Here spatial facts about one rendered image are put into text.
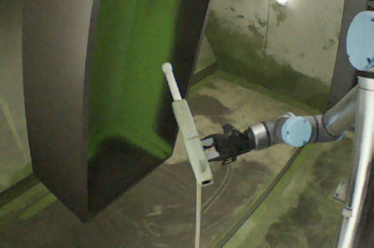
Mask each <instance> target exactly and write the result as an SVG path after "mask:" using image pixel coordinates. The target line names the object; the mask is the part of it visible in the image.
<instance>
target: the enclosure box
mask: <svg viewBox="0 0 374 248"><path fill-rule="evenodd" d="M212 4H213V0H23V16H22V18H23V20H22V24H23V25H22V35H23V36H22V54H23V56H22V60H23V63H22V66H23V97H24V104H25V117H26V124H27V130H28V142H29V148H30V155H31V162H32V169H33V174H34V175H36V177H37V178H38V179H39V180H40V181H41V182H42V183H43V184H44V186H46V187H47V188H48V189H49V190H50V192H52V193H53V195H54V196H56V197H57V198H58V199H59V200H60V201H61V203H63V204H64V205H65V206H66V207H67V208H68V209H69V210H71V211H72V212H73V214H74V215H76V216H77V217H78V218H79V219H80V220H81V221H82V222H83V223H84V224H87V222H88V221H89V220H91V219H93V218H94V217H95V216H96V215H98V214H99V213H101V211H102V210H104V209H106V208H107V206H109V205H110V204H113V202H114V201H116V200H117V199H118V198H119V197H121V195H123V194H125V193H126V192H127V191H128V190H130V189H131V188H132V187H134V186H135V185H137V184H138V183H139V182H140V181H142V180H143V179H144V177H146V176H147V175H149V174H151V173H152V172H153V170H156V169H157V168H158V167H159V166H161V165H162V164H163V163H164V162H165V161H166V160H168V159H169V158H170V157H171V156H172V154H173V151H174V146H175V142H176V140H177V136H178V133H179V126H178V123H177V120H176V118H175V115H174V110H173V106H172V103H173V102H174V98H173V95H172V93H171V90H170V87H169V83H168V80H167V78H166V76H165V73H164V72H163V65H164V64H165V63H169V64H170V66H171V68H172V70H171V72H172V74H173V76H174V80H175V82H176V85H177V88H178V90H179V95H180V97H181V99H185V100H186V101H187V98H188V95H189V91H190V85H191V82H192V79H193V76H194V72H195V67H196V64H197V61H198V57H199V54H200V49H201V43H202V40H203V37H204V34H205V29H206V26H207V22H208V20H209V15H210V9H211V7H212Z"/></svg>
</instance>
